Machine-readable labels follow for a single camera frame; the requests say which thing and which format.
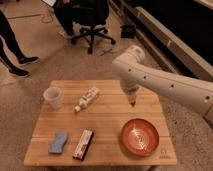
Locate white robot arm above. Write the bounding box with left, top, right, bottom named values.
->
left=112, top=45, right=213, bottom=129

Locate white plastic bottle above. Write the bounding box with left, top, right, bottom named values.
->
left=74, top=87, right=100, bottom=112

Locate orange ceramic bowl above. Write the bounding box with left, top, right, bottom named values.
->
left=121, top=118, right=159, bottom=157

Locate wooden table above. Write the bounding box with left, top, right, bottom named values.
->
left=24, top=80, right=177, bottom=167

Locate small black box on floor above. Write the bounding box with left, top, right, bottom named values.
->
left=121, top=25, right=135, bottom=38

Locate translucent plastic cup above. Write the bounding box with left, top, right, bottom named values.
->
left=43, top=87, right=62, bottom=110

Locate black office chair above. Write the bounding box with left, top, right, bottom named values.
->
left=71, top=0, right=116, bottom=54

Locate blue sponge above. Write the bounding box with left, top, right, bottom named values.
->
left=48, top=132, right=69, bottom=154

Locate seated person in dark clothes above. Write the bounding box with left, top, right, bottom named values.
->
left=53, top=0, right=74, bottom=39

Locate standing person in black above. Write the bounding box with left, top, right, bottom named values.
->
left=0, top=10, right=39, bottom=77

